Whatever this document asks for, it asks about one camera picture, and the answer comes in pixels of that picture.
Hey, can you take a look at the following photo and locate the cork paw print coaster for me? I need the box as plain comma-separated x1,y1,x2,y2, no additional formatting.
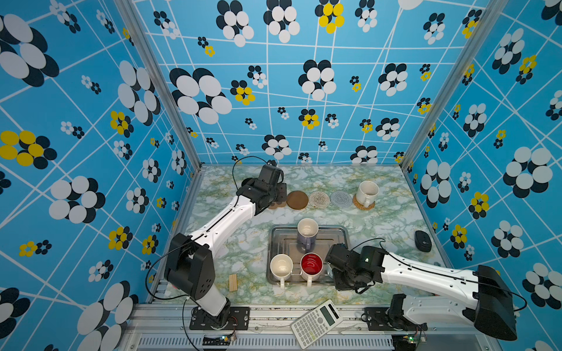
269,201,287,210

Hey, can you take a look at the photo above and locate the metal serving tray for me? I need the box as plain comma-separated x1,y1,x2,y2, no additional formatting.
266,225,349,286

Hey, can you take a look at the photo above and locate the multicolour woven round coaster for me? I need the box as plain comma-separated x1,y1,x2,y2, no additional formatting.
308,191,331,209

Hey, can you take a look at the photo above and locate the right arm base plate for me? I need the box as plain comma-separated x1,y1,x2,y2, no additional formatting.
361,307,427,331

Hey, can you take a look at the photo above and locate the grey woven round coaster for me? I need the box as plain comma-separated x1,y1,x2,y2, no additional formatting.
330,190,353,209

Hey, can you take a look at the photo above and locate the aluminium front frame rail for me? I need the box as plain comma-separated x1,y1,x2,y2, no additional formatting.
117,303,501,351

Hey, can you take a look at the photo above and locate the tan wicker round coaster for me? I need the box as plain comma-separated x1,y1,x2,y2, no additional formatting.
352,195,376,211

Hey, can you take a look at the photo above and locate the lavender ceramic mug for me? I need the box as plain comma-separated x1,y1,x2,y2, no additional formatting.
297,218,319,252

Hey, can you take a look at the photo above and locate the right green circuit board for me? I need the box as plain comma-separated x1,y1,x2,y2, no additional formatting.
392,335,421,350

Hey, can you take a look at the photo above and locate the white scientific calculator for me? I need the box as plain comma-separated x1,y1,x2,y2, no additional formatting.
291,300,343,350

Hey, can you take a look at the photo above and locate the left green circuit board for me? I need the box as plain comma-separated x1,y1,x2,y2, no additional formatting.
202,333,237,347

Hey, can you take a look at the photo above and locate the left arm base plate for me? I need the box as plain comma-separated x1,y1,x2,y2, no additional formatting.
189,307,250,331

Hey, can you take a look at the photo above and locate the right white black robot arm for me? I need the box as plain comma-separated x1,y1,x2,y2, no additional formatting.
325,244,518,341

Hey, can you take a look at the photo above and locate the red interior mug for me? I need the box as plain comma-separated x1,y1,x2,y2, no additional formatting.
300,252,323,288

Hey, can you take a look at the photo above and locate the green circuit board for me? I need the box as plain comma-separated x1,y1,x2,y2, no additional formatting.
202,333,237,347
392,335,421,350

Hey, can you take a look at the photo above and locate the cream mug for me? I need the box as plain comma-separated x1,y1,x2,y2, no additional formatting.
269,254,294,290
356,181,380,206

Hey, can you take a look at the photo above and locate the small wooden block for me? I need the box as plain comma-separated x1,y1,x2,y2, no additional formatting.
228,274,238,292

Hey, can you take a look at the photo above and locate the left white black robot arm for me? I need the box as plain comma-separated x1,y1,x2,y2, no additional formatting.
164,164,287,328

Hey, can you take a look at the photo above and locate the black computer mouse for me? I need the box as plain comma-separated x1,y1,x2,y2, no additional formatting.
414,230,433,252

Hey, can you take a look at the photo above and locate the brown wooden round coaster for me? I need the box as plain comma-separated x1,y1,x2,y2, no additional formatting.
286,191,309,211

